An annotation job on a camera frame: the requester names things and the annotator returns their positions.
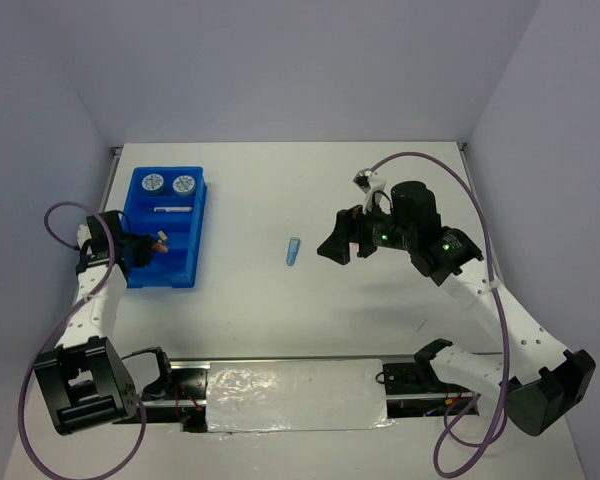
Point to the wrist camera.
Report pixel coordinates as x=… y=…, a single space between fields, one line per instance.
x=370 y=183
x=83 y=236

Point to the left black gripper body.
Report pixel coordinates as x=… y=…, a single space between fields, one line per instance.
x=125 y=242

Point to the blue white marker pen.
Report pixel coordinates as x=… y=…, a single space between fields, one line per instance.
x=172 y=209

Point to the blue jar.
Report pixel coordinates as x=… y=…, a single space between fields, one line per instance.
x=152 y=184
x=184 y=185

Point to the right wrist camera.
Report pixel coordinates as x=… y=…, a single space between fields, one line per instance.
x=370 y=183

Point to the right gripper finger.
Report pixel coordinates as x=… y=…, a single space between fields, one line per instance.
x=347 y=230
x=366 y=246

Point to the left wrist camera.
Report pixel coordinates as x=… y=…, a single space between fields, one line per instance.
x=83 y=236

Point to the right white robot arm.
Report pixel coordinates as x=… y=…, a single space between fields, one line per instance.
x=539 y=378

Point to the silver foil sheet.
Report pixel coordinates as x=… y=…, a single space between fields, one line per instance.
x=305 y=395

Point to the blue compartment tray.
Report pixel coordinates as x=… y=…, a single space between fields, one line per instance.
x=168 y=203

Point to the blue translucent cap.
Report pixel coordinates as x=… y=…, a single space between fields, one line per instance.
x=292 y=251

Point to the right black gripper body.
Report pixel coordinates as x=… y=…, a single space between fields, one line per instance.
x=387 y=231

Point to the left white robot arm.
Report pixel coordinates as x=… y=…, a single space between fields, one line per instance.
x=83 y=380

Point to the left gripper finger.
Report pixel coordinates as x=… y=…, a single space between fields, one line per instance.
x=140 y=243
x=140 y=258

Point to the orange translucent cap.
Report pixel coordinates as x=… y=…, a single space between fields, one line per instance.
x=159 y=247

